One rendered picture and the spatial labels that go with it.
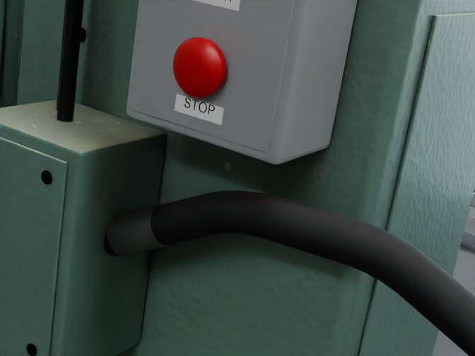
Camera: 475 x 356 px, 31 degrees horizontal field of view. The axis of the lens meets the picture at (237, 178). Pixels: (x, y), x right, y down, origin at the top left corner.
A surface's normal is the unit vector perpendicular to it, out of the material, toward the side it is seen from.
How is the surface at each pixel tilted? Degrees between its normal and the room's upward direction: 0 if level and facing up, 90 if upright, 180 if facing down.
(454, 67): 90
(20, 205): 90
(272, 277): 90
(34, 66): 90
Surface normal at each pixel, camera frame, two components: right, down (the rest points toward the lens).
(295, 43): -0.18, 0.28
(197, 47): -0.49, 0.04
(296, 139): 0.83, 0.29
